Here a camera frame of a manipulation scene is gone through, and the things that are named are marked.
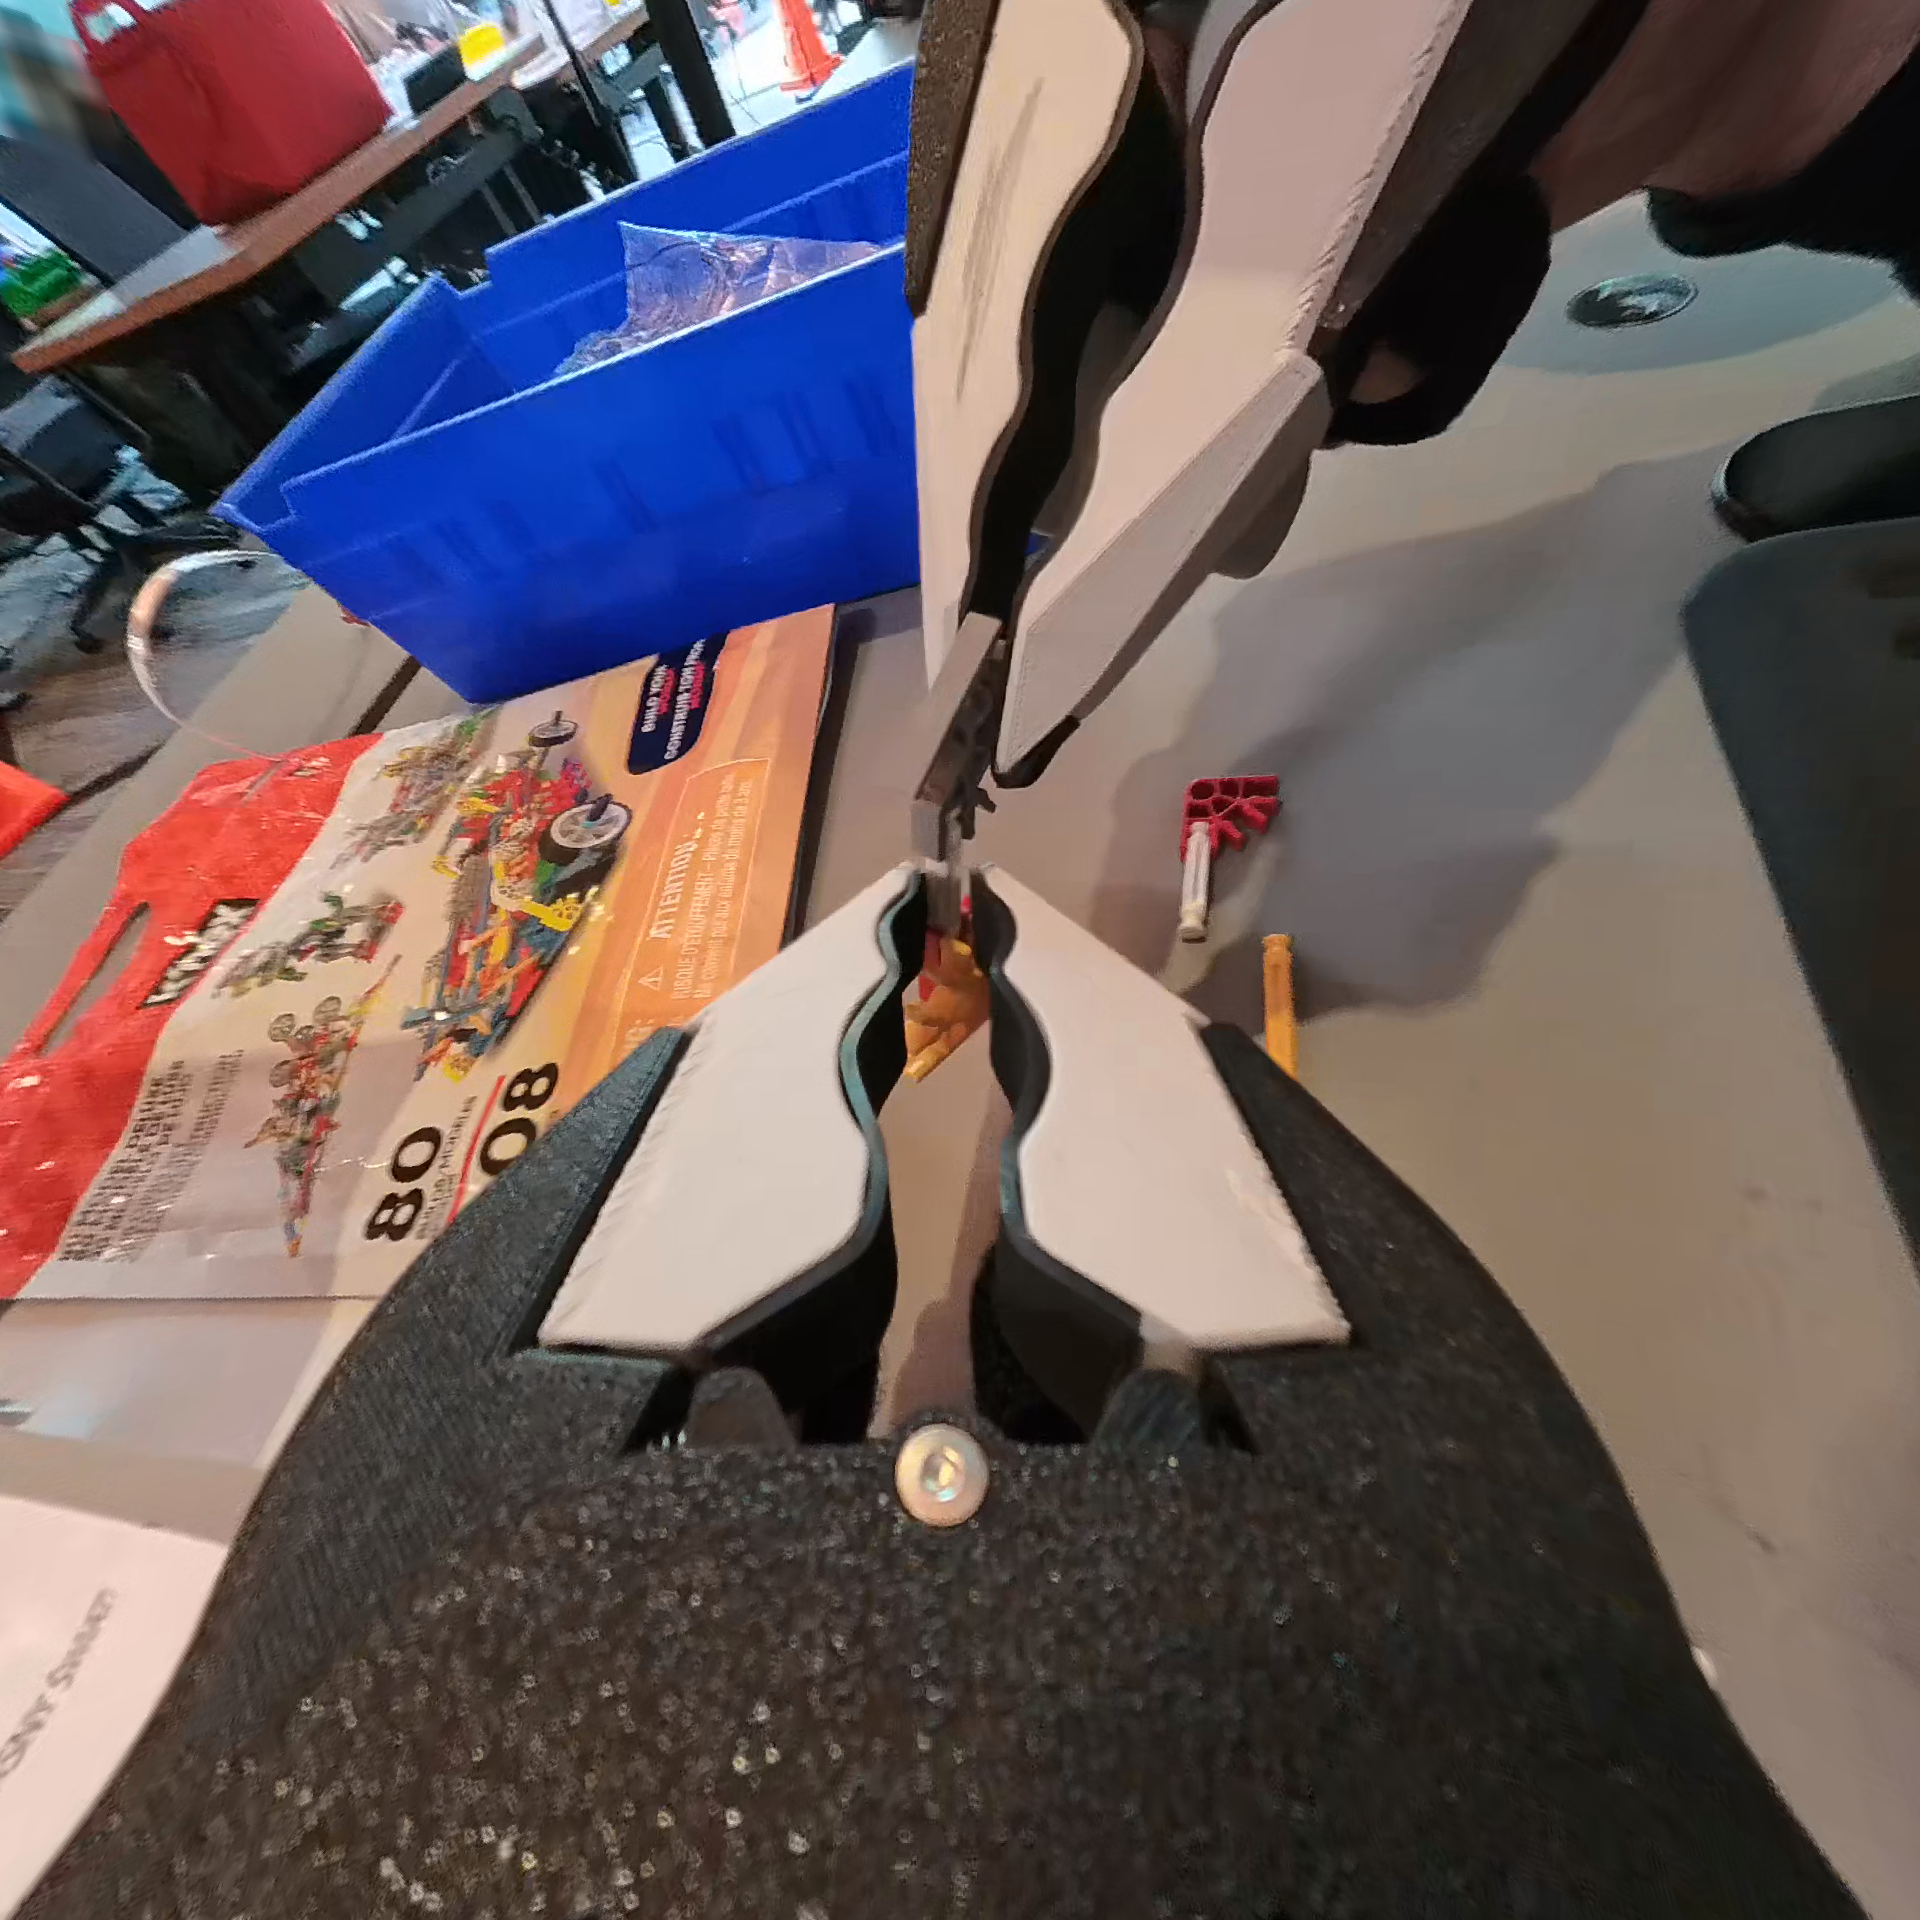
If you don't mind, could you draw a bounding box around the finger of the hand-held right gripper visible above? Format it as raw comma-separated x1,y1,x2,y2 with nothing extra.
911,0,1156,690
998,0,1484,785

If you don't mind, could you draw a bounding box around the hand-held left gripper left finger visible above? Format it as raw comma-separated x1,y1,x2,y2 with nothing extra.
534,872,922,1356

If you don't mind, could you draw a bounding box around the person's right forearm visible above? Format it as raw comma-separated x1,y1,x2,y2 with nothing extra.
1648,90,1920,304

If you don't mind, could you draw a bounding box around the colourful construction toy bag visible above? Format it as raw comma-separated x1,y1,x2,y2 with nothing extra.
0,606,842,1307

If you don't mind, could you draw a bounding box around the person's right hand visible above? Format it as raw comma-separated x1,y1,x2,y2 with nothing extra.
1526,0,1920,219

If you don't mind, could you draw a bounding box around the red corner connector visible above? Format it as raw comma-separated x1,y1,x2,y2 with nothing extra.
1177,771,1284,857

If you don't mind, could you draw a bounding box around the round desk grommet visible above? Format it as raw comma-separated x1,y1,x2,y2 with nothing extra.
1566,274,1703,333

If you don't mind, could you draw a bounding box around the brown wooden board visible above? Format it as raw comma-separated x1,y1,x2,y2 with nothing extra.
16,35,556,379

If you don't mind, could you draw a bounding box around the instruction sheet with model pictures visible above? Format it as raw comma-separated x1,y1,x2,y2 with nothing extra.
0,1489,230,1884

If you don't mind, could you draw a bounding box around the red and yellow connector cluster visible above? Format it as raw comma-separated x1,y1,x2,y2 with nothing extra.
899,923,998,1083

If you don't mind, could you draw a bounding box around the clear plastic loop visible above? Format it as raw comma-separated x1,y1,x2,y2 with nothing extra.
125,543,278,756

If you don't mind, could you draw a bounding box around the red fabric bag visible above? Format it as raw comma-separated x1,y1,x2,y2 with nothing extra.
69,0,398,229

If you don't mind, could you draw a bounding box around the clear plastic bag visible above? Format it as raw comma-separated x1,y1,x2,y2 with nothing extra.
556,221,905,379

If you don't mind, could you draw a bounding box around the black office chair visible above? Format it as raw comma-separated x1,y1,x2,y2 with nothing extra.
0,360,230,650

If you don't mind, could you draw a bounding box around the blue plastic bin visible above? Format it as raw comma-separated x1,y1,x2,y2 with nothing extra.
212,60,1058,708

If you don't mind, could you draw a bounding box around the dark rounded object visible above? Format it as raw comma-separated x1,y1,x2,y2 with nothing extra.
1711,391,1920,543

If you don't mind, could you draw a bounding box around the grey snowflake connector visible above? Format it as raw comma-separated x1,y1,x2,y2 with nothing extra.
905,609,1011,936

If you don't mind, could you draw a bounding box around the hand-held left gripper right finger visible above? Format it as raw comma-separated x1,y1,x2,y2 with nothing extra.
968,867,1351,1356

